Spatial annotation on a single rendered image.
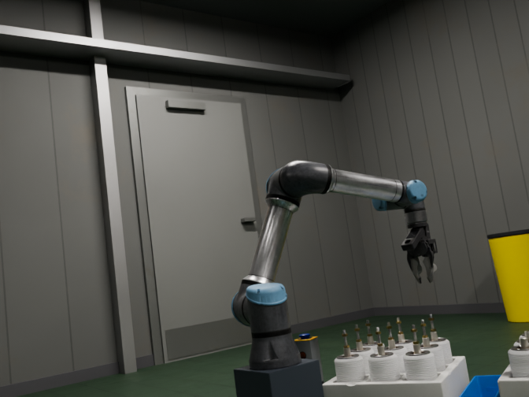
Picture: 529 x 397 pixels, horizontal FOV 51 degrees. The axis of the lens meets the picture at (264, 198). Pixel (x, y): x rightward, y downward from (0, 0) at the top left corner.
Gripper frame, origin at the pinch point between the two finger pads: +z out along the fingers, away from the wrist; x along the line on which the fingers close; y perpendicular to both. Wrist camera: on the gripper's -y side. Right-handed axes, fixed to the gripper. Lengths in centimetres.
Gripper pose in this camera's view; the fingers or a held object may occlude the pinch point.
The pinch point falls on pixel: (423, 279)
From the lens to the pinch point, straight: 205.8
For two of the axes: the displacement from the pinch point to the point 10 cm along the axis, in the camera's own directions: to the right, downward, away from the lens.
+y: 6.8, 0.1, 7.3
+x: -7.2, 1.9, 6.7
